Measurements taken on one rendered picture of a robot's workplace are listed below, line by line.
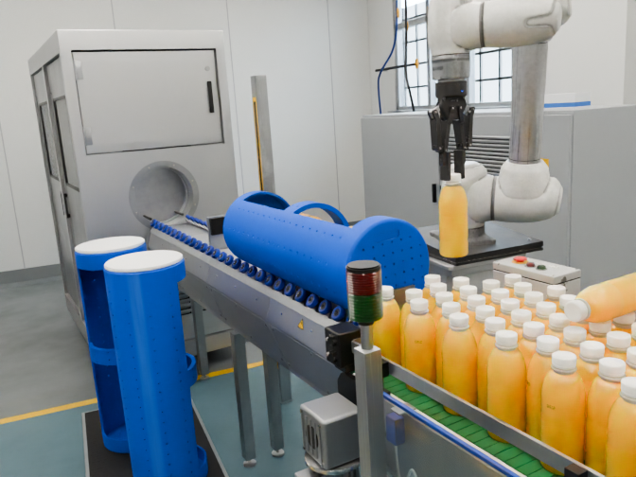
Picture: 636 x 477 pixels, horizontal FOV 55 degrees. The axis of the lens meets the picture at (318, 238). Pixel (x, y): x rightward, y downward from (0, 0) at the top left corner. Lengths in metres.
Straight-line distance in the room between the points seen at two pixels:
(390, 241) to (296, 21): 5.59
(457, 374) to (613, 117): 2.16
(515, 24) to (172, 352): 1.54
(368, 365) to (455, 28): 0.79
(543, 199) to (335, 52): 5.35
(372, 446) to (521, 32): 0.93
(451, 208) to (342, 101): 5.75
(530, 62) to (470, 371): 1.08
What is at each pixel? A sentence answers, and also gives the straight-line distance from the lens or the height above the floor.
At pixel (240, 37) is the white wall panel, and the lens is 6.86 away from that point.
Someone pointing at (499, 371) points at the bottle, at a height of 1.04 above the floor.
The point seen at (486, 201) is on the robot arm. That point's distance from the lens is 2.11.
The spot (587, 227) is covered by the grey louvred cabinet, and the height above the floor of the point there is 0.88.
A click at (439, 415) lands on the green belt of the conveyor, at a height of 0.90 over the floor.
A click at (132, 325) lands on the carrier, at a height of 0.84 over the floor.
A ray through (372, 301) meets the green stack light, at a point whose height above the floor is 1.20.
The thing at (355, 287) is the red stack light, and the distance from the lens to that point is 1.07.
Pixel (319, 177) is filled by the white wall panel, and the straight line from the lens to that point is 7.12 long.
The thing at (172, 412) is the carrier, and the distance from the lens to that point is 2.35.
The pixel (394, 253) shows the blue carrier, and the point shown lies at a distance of 1.65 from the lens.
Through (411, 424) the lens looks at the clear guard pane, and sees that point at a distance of 1.26.
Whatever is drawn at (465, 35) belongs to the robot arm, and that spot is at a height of 1.67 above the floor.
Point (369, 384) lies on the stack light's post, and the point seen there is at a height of 1.04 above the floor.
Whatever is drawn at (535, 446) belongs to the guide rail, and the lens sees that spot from 1.11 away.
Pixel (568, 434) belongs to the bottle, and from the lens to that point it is 1.14.
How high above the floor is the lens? 1.54
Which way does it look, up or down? 12 degrees down
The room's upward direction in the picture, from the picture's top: 4 degrees counter-clockwise
